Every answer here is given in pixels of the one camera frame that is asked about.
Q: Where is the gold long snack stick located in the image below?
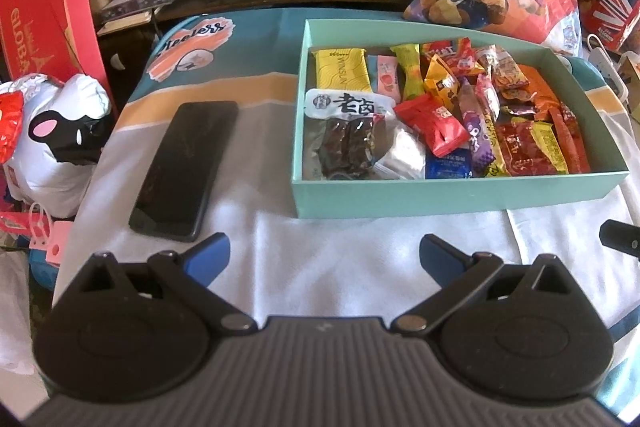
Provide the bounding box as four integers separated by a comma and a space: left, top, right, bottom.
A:
485, 118, 510, 178

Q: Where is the red crinkled snack packet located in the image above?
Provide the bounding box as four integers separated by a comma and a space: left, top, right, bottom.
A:
497, 120, 558, 176

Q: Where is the long red snack packet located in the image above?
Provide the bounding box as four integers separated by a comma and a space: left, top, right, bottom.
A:
549, 103, 591, 174

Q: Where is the yellow square snack packet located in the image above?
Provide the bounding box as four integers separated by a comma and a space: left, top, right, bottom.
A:
530, 121, 568, 174

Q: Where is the red white small packet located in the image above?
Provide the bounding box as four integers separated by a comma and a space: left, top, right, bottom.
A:
395, 93, 470, 158

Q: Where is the black smartphone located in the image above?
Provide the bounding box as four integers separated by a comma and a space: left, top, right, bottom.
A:
129, 101, 239, 243

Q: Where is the blue white cracker packet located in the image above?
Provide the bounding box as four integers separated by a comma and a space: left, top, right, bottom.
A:
425, 147, 473, 180

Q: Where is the purple snack stick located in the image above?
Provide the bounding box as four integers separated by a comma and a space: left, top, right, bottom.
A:
458, 77, 495, 176

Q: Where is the clear plastic snack pouch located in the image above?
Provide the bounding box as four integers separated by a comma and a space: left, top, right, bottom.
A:
373, 126, 426, 180

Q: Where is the orange snack bar packet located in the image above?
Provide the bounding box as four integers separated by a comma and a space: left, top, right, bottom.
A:
518, 64, 560, 121

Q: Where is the mint green cardboard box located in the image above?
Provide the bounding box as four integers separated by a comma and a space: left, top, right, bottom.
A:
291, 18, 629, 219

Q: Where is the white label braised meat pack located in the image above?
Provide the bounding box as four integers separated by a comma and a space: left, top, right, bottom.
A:
303, 88, 396, 181

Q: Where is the orange noodle snack packet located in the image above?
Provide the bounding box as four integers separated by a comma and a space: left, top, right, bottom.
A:
475, 44, 532, 103

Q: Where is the black white cow plush bag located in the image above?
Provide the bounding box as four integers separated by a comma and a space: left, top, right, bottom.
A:
1, 74, 115, 219

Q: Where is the pink strawberry snack packet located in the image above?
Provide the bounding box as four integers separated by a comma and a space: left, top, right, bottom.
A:
376, 55, 401, 103

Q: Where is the small red twisted packet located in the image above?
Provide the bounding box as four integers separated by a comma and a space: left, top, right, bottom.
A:
445, 38, 486, 77

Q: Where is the yellow green cartoon snack packet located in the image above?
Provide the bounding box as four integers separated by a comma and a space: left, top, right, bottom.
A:
390, 43, 425, 101

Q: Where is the Union Jack red box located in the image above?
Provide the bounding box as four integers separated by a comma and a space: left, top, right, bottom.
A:
579, 0, 639, 52

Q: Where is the yellow Winsun snack bar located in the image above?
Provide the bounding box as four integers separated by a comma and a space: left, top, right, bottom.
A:
312, 48, 372, 92

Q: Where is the red Global gift box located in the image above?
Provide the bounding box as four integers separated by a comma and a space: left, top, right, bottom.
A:
0, 0, 108, 88

